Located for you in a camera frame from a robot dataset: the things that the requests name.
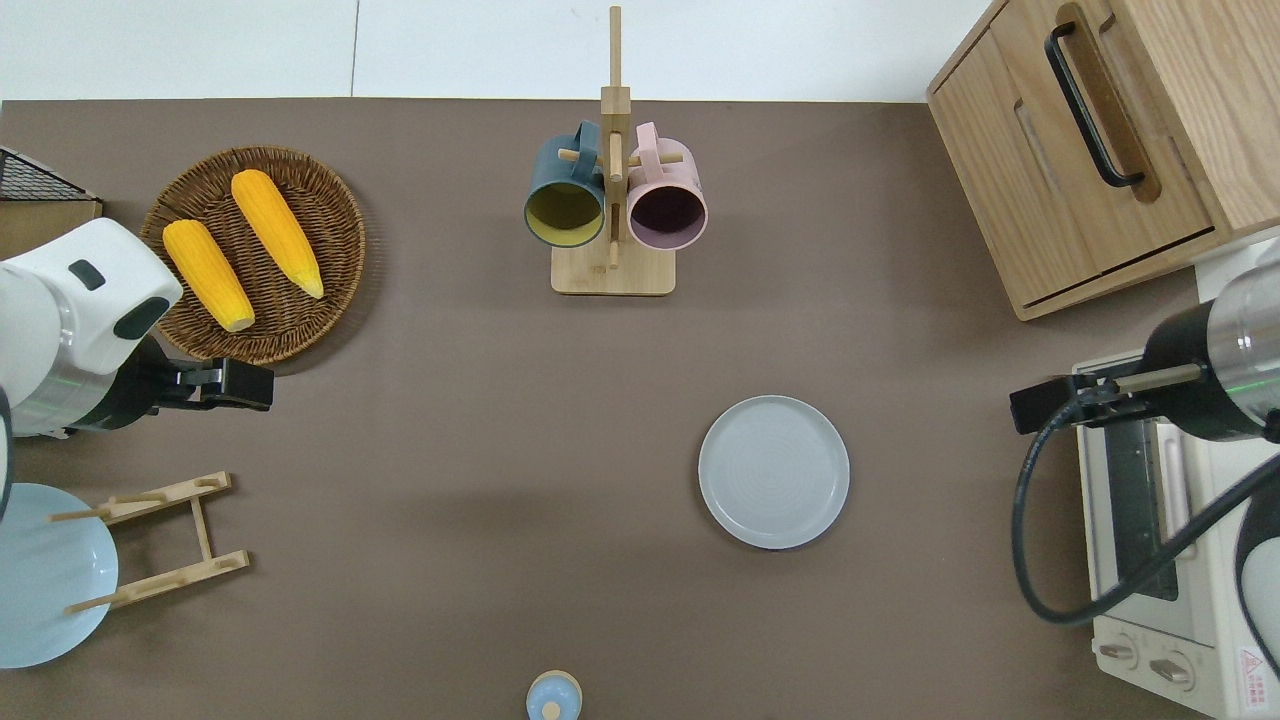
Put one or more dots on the gray round plate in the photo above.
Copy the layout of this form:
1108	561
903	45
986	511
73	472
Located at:
775	470

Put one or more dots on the pink mug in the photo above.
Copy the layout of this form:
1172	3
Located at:
655	180

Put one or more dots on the blue dome on wooden base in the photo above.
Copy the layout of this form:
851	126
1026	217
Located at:
553	695

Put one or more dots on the pointed yellow corn cob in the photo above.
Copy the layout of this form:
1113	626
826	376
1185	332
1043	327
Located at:
275	230

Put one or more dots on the light wooden board lid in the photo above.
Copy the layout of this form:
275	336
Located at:
40	230

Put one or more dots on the blunt yellow corn cob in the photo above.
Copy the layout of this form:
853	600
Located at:
205	270

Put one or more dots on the light blue plate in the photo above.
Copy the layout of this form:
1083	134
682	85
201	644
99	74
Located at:
50	580

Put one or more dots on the white toaster oven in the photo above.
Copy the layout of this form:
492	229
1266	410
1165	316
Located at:
1130	640

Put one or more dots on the brown wicker basket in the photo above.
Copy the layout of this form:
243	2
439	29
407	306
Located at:
330	230

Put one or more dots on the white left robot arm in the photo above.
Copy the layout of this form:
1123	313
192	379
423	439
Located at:
60	320

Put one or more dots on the wooden cabinet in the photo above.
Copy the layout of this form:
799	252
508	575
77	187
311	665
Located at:
1200	100

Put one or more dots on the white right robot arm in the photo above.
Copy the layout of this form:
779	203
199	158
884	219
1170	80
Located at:
1250	330

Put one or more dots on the wooden mug tree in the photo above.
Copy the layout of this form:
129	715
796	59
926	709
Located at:
612	272

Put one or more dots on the teal mug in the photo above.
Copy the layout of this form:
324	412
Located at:
560	170

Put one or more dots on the brown table mat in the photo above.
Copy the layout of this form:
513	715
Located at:
450	500

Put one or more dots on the wooden dish rack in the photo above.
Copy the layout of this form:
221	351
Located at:
225	563

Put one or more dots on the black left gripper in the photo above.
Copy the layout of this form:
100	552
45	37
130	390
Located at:
150	385

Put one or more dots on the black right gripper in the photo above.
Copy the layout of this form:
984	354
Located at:
1195	390

